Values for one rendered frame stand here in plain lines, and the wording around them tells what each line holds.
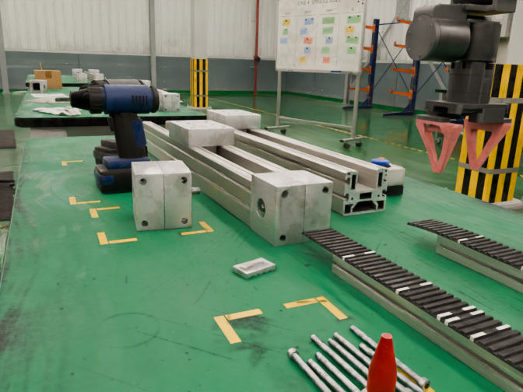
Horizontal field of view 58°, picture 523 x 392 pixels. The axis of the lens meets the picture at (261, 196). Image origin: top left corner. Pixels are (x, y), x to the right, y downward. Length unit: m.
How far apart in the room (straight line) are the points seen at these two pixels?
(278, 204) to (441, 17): 0.33
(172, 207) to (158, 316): 0.29
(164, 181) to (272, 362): 0.40
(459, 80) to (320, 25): 6.12
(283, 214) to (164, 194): 0.20
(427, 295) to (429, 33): 0.32
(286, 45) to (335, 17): 0.91
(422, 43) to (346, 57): 5.83
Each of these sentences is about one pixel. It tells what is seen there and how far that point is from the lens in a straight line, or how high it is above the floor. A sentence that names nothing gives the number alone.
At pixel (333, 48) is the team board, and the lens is 6.63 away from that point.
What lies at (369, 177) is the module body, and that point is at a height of 0.84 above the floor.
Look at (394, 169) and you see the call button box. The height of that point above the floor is 0.84.
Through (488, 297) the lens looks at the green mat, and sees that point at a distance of 0.66.
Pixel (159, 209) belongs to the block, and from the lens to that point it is 0.79.
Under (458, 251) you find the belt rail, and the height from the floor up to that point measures 0.79.
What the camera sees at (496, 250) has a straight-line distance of 0.72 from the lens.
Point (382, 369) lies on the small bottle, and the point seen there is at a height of 0.88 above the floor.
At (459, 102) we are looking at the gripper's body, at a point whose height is 1.01.
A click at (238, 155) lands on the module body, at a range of 1.01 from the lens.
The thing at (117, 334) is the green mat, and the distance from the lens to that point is 0.52.
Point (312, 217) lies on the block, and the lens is 0.75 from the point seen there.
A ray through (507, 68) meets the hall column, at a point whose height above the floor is 1.07.
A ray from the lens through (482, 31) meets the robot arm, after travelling 0.72.
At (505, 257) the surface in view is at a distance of 0.71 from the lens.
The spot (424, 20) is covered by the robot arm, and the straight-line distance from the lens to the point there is 0.67.
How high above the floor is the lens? 1.05
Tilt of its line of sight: 16 degrees down
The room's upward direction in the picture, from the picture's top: 2 degrees clockwise
